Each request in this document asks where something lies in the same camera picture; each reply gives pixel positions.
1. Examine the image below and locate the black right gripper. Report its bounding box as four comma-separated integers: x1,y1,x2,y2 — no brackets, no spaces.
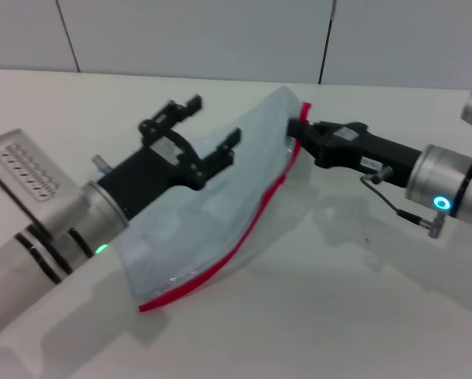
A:
286,117,425,189

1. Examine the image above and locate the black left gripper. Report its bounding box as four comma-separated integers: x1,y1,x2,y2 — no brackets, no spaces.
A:
96,93,243,221

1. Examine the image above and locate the clear document bag red zipper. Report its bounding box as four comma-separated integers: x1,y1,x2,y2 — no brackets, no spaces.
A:
117,84,313,313

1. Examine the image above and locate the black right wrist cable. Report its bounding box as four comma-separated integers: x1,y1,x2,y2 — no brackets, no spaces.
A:
360,173,449,238

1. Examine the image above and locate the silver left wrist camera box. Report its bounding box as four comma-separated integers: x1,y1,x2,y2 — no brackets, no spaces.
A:
0,128,84,235

